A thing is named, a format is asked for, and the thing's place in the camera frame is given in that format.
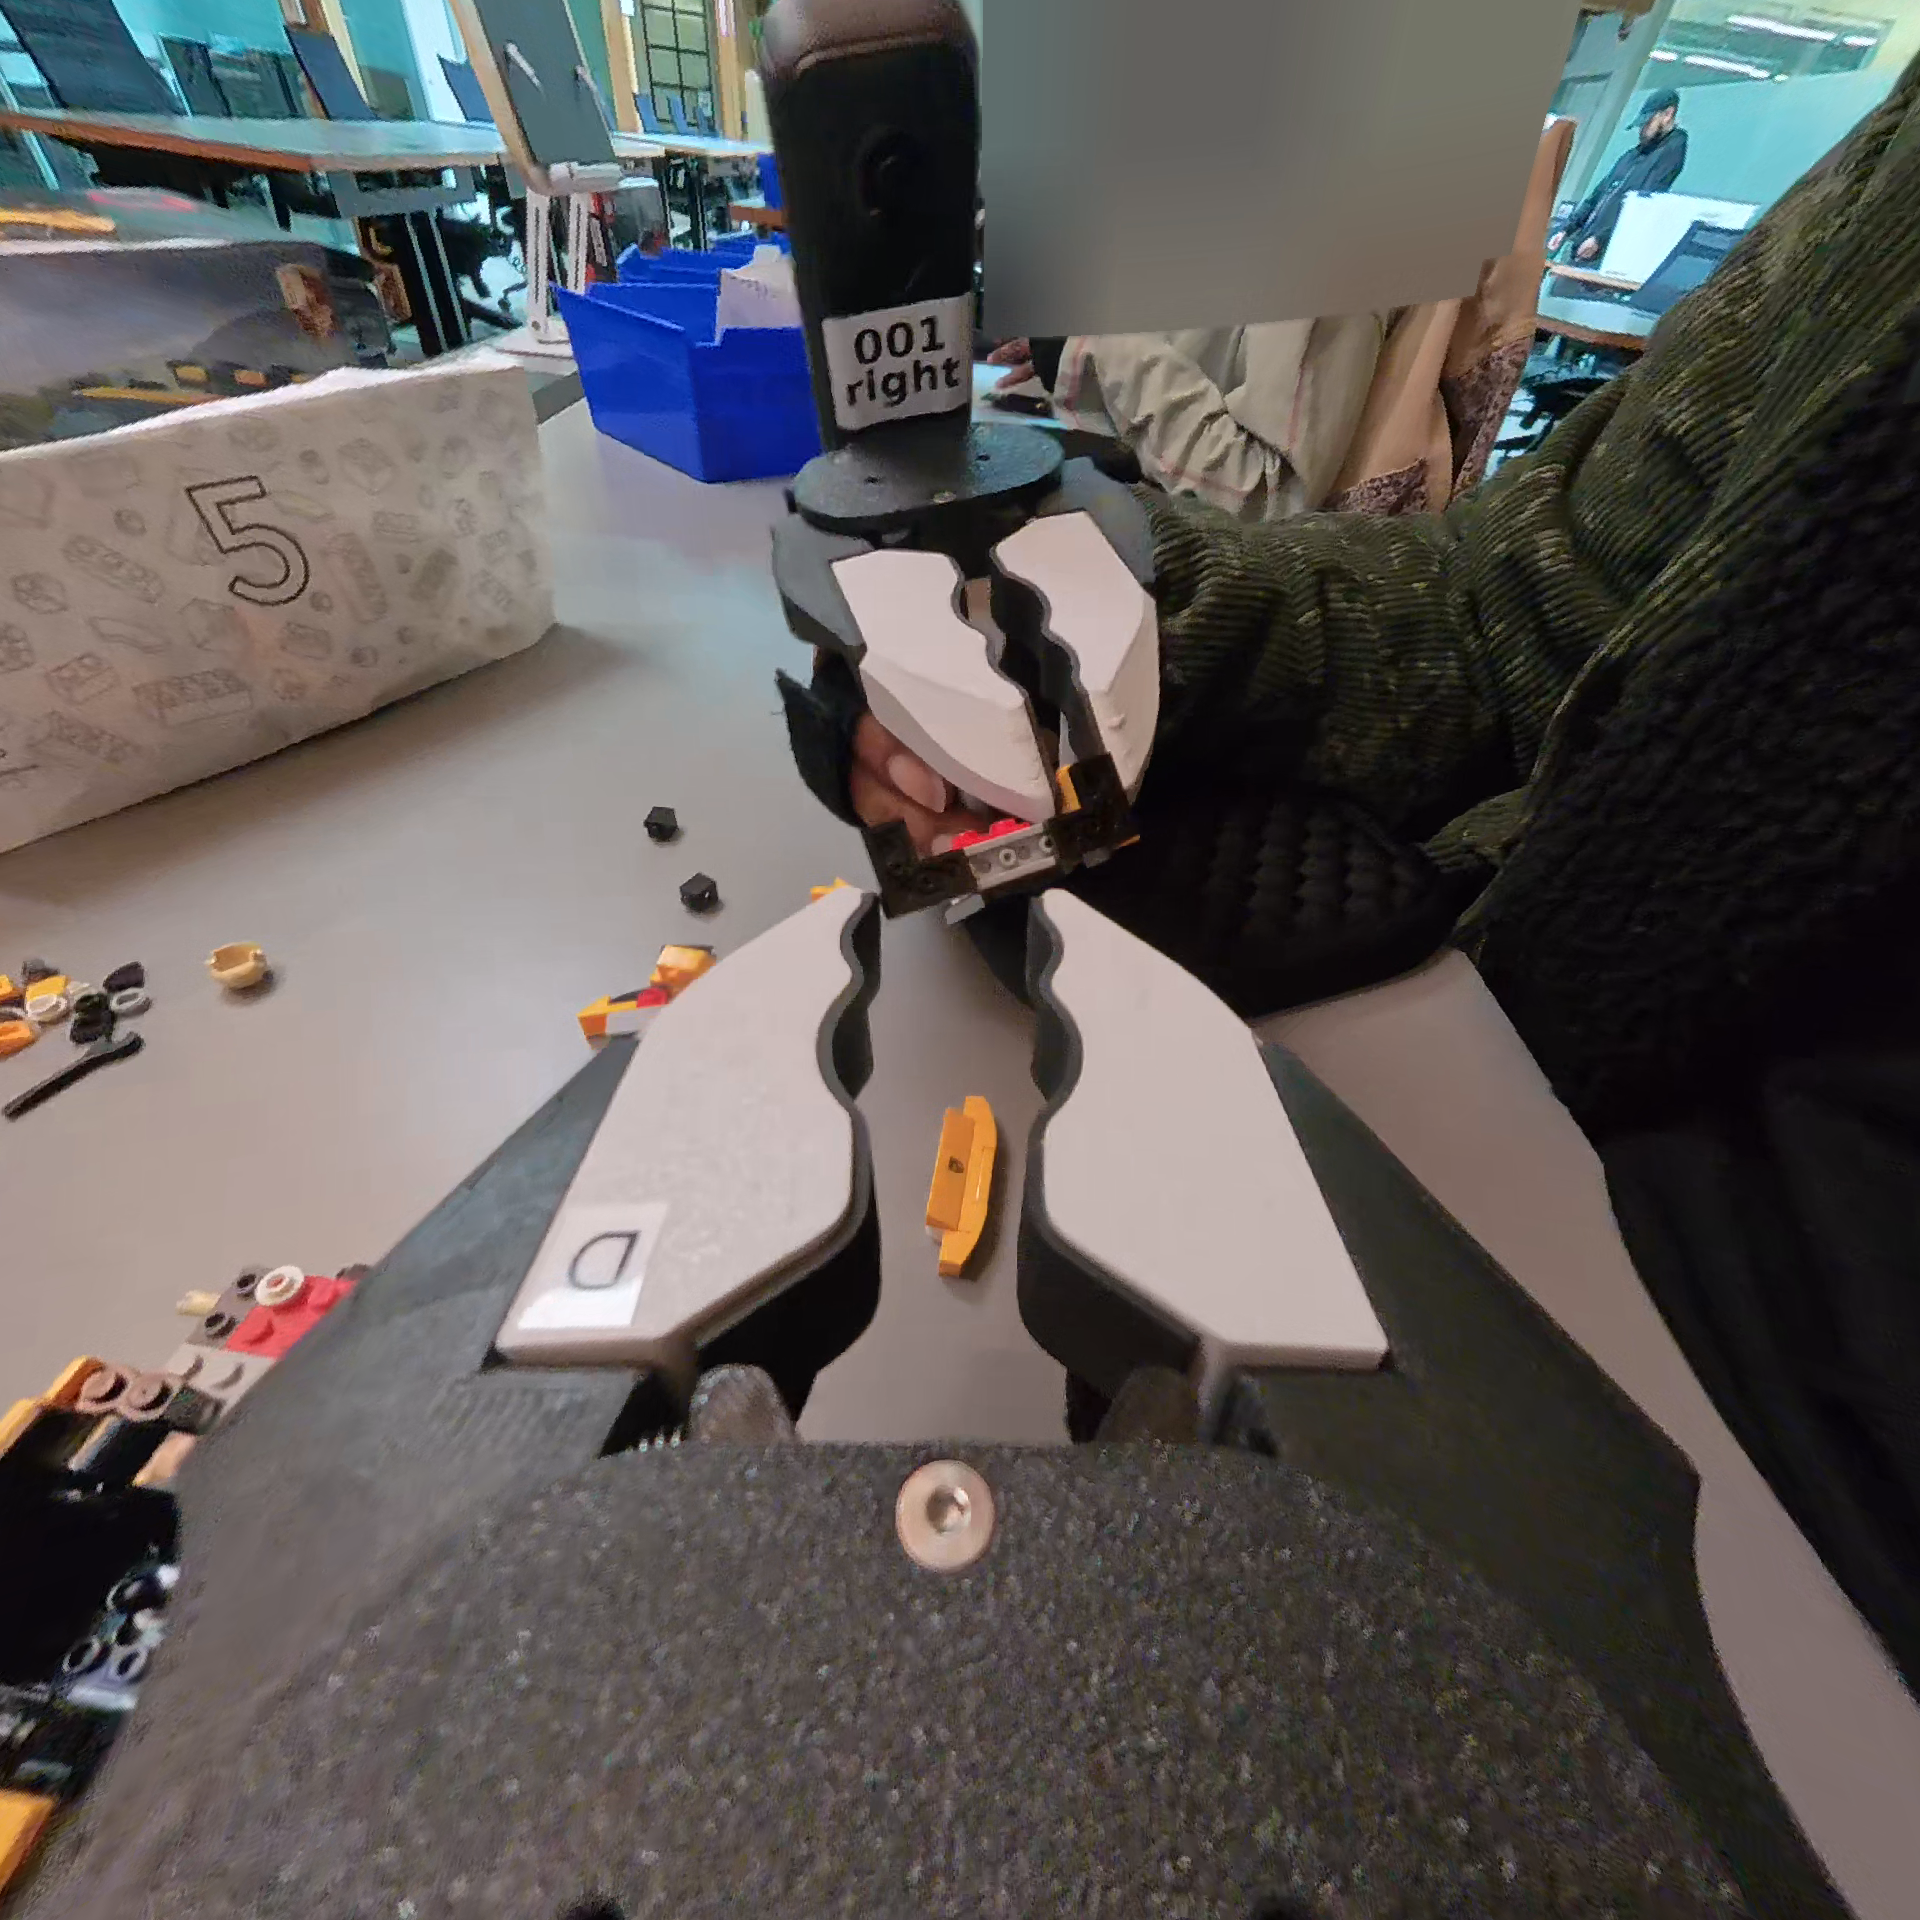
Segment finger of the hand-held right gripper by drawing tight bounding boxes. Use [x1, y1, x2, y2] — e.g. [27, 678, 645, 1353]
[830, 546, 1057, 817]
[990, 510, 1164, 811]

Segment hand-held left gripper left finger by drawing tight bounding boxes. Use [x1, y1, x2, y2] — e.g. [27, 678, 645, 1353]
[496, 885, 884, 1450]

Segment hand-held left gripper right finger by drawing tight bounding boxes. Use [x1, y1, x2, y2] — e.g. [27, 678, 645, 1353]
[1019, 890, 1392, 1445]

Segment yellow toy wedge piece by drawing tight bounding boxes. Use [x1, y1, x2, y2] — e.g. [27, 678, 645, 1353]
[920, 1096, 1001, 1281]

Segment toy car section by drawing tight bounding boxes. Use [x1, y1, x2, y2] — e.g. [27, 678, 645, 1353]
[867, 754, 1135, 923]

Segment yellow toy brick car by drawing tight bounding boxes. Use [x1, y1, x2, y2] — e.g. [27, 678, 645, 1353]
[0, 1264, 374, 1920]

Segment person's right hand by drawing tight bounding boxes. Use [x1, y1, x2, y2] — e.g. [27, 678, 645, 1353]
[844, 704, 1057, 846]

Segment yellow red grey toy piece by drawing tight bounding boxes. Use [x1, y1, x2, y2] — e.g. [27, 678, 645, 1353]
[575, 942, 719, 1041]

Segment blue plastic bin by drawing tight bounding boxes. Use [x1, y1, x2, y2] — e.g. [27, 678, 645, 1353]
[556, 247, 825, 486]

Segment white printed paper bag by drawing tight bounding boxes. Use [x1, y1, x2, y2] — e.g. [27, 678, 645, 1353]
[0, 359, 558, 858]

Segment person's black clothing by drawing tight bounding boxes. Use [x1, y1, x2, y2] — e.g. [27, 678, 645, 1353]
[960, 346, 1920, 1689]

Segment wooden desk with black legs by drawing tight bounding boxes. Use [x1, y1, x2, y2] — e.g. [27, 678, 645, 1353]
[0, 106, 511, 361]

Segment black toy wrench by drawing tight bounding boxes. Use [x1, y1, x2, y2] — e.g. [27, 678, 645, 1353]
[0, 1032, 145, 1121]

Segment pile of small toy bricks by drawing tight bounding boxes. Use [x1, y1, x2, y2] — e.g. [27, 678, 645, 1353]
[0, 960, 152, 1058]

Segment black toy car box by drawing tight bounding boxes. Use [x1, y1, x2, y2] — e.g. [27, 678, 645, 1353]
[0, 194, 404, 454]

